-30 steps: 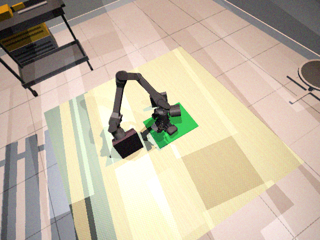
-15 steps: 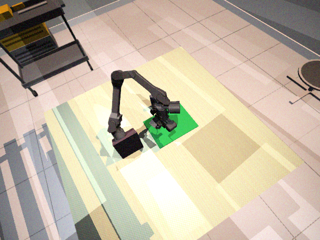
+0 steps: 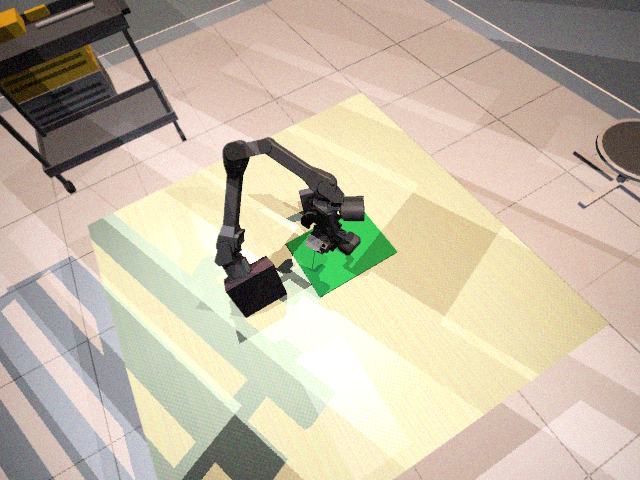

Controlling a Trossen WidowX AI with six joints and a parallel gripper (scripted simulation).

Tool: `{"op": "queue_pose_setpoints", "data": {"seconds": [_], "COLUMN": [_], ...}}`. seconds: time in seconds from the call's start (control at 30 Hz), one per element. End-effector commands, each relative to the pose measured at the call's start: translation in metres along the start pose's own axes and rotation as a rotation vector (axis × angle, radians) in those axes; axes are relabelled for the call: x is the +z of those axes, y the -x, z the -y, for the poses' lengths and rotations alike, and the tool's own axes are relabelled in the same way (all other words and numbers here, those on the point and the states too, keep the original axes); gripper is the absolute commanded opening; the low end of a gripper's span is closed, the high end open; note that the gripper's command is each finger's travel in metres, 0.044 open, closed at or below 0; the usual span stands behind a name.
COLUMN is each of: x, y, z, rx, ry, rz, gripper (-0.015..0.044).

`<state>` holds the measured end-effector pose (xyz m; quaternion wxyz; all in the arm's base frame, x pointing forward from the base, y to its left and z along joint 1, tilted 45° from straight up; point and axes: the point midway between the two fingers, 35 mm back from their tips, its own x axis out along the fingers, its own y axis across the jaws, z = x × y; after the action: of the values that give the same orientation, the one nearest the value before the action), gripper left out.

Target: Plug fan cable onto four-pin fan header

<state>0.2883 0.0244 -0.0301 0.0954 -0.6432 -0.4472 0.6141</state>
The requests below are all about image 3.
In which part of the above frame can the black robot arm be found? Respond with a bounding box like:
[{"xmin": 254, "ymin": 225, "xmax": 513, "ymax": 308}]
[{"xmin": 214, "ymin": 137, "xmax": 365, "ymax": 284}]

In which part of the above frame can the green circuit board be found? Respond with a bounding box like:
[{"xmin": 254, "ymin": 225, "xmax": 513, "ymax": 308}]
[{"xmin": 286, "ymin": 213, "xmax": 398, "ymax": 297}]

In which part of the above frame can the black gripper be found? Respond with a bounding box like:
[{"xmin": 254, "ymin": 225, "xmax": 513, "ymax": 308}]
[{"xmin": 300, "ymin": 211, "xmax": 361, "ymax": 255}]

